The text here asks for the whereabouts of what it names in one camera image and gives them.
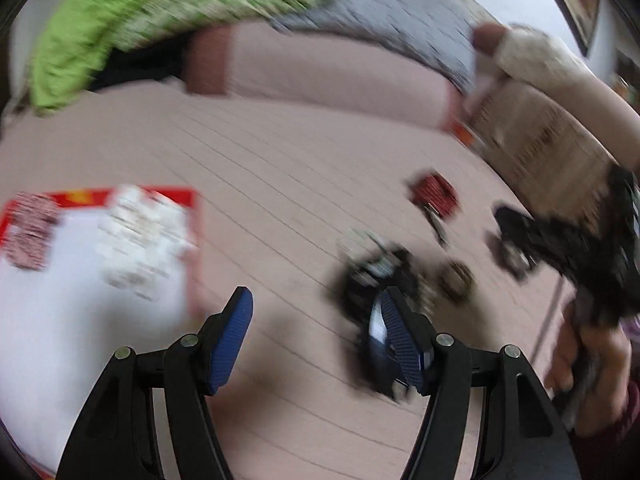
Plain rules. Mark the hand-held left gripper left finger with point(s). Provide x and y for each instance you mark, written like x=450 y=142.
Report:
x=231 y=345

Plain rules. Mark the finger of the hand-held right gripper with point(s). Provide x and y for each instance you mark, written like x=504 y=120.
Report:
x=517 y=260
x=517 y=225

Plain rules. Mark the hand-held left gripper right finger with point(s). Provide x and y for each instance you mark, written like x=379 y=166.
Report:
x=402 y=345

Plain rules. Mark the thin black scrunchie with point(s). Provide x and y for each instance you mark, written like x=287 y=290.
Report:
x=375 y=365

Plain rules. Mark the leopard print scrunchie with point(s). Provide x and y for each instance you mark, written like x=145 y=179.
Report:
x=455 y=276

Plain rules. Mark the white cherry print scrunchie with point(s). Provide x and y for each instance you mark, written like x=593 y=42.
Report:
x=142 y=240

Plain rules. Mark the red cardboard box tray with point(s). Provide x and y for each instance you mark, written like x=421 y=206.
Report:
x=75 y=320

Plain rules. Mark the red plaid scrunchie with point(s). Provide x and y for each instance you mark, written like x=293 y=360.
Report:
x=30 y=232

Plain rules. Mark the person's right forearm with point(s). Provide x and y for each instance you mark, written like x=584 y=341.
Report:
x=627 y=415

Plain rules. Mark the person's right hand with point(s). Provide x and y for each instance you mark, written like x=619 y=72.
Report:
x=595 y=360

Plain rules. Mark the beige patterned cloth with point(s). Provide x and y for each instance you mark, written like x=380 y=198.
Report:
x=550 y=155

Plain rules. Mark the dark hair pin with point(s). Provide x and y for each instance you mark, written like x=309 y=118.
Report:
x=438 y=225

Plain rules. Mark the small orange item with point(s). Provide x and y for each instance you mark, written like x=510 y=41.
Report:
x=462 y=132

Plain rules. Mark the cream patterned cushion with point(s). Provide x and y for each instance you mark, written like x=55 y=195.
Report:
x=555 y=65

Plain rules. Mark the grey quilt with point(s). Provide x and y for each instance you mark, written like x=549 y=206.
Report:
x=400 y=15

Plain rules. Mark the pink bolster pillow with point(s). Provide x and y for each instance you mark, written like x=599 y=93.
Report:
x=325 y=70

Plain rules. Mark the green blanket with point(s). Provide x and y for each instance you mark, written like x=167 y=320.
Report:
x=90 y=25

